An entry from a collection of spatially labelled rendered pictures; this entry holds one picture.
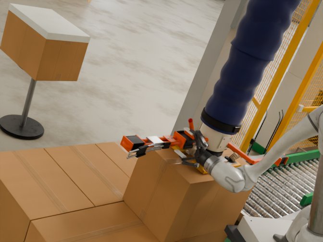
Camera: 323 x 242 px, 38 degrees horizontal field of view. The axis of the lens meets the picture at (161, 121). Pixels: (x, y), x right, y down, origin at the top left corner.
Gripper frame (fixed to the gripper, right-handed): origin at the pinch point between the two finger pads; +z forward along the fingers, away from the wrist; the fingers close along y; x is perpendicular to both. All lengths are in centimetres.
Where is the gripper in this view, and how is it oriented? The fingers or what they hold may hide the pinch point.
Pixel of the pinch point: (181, 140)
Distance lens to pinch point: 239.8
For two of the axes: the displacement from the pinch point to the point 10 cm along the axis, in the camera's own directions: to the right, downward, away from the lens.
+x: 7.0, -0.4, 7.2
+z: -6.3, -5.1, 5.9
